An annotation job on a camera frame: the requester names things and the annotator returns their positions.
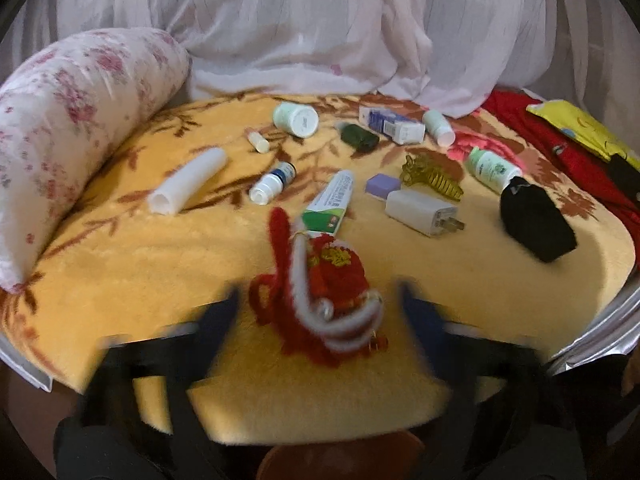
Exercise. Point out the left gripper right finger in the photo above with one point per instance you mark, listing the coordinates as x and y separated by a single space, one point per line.
456 353

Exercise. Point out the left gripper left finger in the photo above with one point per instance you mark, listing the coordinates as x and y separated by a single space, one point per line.
185 353

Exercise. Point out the purple square case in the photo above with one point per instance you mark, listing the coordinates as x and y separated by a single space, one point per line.
381 185

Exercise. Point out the small beige lip balm tube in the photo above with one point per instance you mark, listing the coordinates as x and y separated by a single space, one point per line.
260 144

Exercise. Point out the dark green small bottle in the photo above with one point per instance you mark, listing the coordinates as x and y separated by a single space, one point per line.
360 139

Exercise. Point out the orange trash bin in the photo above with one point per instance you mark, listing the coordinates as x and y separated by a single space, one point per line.
390 456

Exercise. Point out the white USB charger plug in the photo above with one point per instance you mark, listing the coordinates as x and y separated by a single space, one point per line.
423 213

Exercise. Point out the red plush ornament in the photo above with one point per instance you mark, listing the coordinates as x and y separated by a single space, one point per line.
318 299

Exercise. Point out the black cloth pouch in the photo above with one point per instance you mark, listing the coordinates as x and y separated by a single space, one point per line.
530 217

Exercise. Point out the white paper roll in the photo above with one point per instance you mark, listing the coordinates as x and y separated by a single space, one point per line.
173 194

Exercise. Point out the white green label bottle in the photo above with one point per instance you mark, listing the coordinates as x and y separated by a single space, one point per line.
491 169

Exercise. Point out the gold hair claw clip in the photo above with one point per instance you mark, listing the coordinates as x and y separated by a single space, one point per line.
422 170

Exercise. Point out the white bottle blue cap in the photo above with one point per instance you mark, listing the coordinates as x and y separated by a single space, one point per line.
272 183

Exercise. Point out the green white ointment tube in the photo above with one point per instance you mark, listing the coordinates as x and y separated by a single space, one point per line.
324 215

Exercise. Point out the yellow floral plush blanket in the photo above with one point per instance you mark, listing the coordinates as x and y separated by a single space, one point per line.
212 194

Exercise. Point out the white slim bottle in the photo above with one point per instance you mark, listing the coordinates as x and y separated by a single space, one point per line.
439 129

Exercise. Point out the blue white medicine box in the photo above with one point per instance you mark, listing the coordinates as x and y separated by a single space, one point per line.
400 129

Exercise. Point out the red blanket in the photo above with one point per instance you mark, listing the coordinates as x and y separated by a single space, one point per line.
586 170

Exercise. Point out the yellow patterned cloth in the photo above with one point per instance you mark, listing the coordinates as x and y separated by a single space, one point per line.
584 129

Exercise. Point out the white round jar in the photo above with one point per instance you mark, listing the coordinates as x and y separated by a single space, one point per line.
300 120

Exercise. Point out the floral pink white pillow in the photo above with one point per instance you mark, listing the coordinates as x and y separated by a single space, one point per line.
63 112

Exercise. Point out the sheer white curtain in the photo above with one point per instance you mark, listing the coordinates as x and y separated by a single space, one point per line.
445 54

